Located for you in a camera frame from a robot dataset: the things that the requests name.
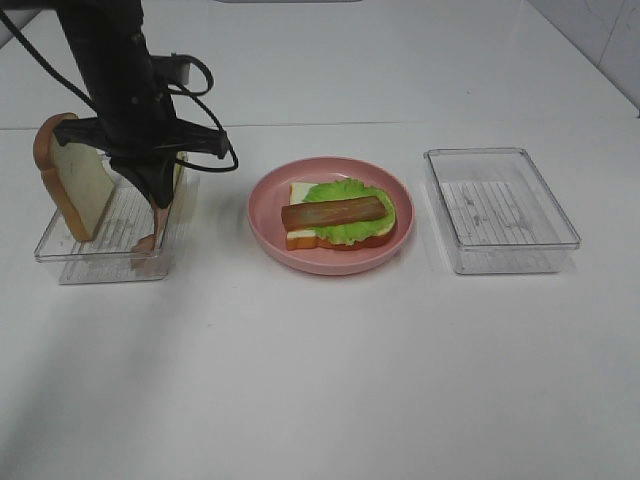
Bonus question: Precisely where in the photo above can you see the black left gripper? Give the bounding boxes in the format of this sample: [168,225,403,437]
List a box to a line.
[54,30,229,209]

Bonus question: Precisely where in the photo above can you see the bacon strip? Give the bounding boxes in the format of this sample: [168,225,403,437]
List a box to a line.
[281,196,387,232]
[130,201,169,277]

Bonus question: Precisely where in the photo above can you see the bread slice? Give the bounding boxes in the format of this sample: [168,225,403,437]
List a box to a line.
[286,182,396,251]
[33,113,114,242]

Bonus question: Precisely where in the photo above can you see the green lettuce leaf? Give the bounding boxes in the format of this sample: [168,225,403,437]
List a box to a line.
[300,178,396,246]

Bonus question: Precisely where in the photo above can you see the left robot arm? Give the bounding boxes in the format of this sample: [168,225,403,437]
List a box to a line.
[1,1,235,208]

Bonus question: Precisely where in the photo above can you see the yellow cheese slice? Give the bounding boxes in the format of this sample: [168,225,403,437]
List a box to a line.
[171,151,188,202]

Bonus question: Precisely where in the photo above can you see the left clear plastic tray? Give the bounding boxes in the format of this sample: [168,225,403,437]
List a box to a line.
[34,167,199,285]

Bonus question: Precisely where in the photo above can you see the clear plastic tray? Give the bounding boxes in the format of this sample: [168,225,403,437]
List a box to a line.
[34,167,199,285]
[424,147,581,275]

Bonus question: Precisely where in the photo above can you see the pink round plate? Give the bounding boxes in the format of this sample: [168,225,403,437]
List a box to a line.
[248,156,415,275]

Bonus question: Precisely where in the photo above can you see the right clear plastic tray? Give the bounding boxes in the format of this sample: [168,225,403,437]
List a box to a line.
[424,147,581,275]

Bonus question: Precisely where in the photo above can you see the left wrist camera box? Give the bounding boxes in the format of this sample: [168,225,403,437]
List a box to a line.
[151,53,191,85]

